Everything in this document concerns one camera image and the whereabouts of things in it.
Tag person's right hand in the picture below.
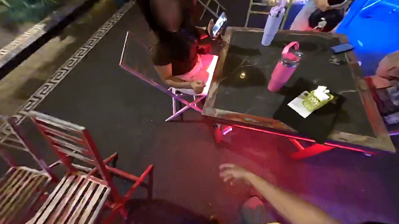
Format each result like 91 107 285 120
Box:
218 159 255 187

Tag person's right forearm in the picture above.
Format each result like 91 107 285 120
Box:
244 156 350 224

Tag person's legs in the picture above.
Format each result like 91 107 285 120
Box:
238 194 271 224

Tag flat white napkin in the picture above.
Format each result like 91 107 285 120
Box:
286 89 320 121

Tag green napkin holder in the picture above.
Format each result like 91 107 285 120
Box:
300 87 335 113

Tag wooden slatted folding chair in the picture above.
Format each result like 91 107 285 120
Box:
0 92 74 224
5 92 164 224

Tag crumpled white napkins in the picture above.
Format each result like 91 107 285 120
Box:
312 84 332 104

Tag white folding chair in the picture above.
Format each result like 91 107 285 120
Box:
114 19 217 129

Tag phone with lit screen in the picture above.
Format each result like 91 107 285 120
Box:
208 12 231 38

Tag pale lavender tumbler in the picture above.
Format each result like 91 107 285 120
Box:
254 0 294 47

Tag bunch of keys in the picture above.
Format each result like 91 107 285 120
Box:
329 54 346 66

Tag green metal folding chair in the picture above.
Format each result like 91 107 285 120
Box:
240 0 306 37

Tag dark flat phone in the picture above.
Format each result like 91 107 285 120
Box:
330 42 354 54

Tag black handbag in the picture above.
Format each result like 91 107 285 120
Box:
307 5 348 35

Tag green plant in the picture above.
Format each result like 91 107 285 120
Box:
0 0 62 26

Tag dark table with wooden frame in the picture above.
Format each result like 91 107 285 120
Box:
188 2 397 185

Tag pink tumbler with handle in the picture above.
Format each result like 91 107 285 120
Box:
261 40 308 93

